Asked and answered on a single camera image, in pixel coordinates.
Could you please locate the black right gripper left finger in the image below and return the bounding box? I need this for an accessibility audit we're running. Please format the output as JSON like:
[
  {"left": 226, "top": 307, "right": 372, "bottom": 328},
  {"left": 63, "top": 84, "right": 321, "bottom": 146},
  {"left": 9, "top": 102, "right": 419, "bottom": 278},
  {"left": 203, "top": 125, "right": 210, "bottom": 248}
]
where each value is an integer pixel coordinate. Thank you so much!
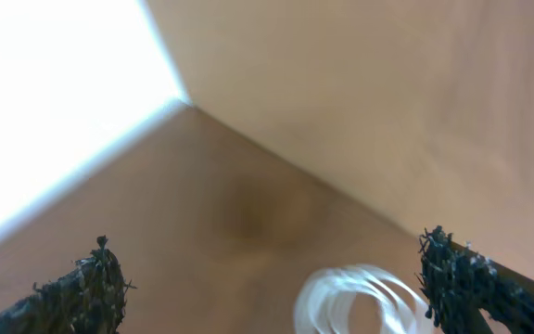
[{"left": 0, "top": 236, "right": 133, "bottom": 334}]

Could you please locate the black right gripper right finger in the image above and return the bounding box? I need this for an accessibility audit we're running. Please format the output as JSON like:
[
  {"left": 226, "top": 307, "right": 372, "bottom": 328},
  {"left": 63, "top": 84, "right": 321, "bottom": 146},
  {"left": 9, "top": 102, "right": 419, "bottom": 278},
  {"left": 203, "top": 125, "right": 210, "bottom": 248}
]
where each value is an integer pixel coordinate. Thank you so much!
[{"left": 418, "top": 225, "right": 534, "bottom": 334}]

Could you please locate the white usb cable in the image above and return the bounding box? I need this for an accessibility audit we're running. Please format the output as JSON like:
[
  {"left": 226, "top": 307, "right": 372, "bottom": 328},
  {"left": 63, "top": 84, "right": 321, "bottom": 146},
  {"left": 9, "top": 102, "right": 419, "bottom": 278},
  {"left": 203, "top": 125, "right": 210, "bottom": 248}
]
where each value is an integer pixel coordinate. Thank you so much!
[{"left": 293, "top": 263, "right": 438, "bottom": 334}]

